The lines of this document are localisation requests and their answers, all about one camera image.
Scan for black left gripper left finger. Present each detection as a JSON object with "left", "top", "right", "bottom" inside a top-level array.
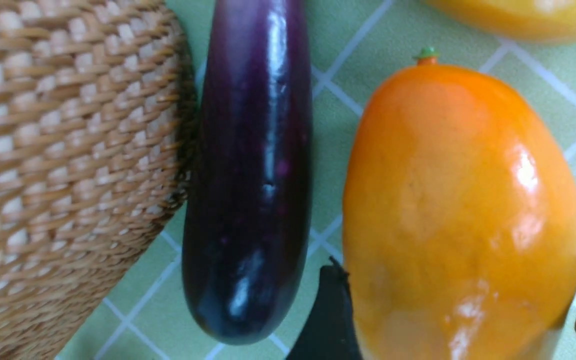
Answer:
[{"left": 286, "top": 257, "right": 362, "bottom": 360}]

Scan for orange toy mango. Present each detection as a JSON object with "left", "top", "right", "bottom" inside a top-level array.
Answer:
[{"left": 342, "top": 47, "right": 576, "bottom": 360}]

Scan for purple toy eggplant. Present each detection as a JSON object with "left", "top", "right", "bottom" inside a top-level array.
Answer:
[{"left": 181, "top": 0, "right": 313, "bottom": 346}]

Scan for yellow toy banana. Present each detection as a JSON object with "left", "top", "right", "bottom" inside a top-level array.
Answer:
[{"left": 426, "top": 0, "right": 576, "bottom": 44}]

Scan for green checkered tablecloth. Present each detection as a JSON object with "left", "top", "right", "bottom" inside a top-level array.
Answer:
[{"left": 58, "top": 0, "right": 576, "bottom": 360}]

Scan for woven rattan basket green lining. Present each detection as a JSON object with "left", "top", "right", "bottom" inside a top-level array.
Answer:
[{"left": 0, "top": 0, "right": 197, "bottom": 360}]

